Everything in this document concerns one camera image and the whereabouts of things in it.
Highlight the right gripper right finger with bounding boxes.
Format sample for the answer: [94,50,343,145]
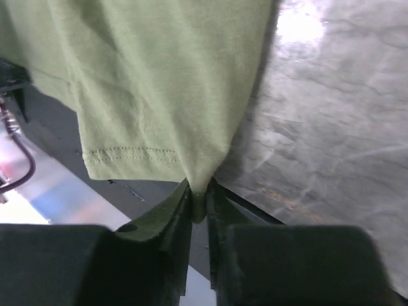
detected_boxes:
[207,180,402,305]

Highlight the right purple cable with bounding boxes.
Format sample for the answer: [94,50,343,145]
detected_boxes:
[0,105,36,194]

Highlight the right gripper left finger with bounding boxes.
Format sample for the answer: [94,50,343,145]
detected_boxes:
[1,181,192,305]

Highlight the olive green tank top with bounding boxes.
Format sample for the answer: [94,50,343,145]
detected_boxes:
[0,0,278,224]

